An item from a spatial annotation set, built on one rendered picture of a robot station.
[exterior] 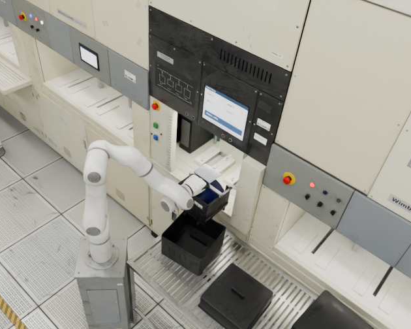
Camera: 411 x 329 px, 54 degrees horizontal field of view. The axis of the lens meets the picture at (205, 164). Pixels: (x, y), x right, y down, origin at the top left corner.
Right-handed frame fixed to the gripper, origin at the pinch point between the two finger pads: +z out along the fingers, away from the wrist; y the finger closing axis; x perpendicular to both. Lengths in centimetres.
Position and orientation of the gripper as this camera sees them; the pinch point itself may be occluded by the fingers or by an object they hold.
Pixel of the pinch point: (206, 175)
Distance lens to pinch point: 222.9
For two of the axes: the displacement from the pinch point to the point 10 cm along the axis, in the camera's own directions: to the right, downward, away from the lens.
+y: 7.4, 5.1, -4.4
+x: 0.9, -7.2, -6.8
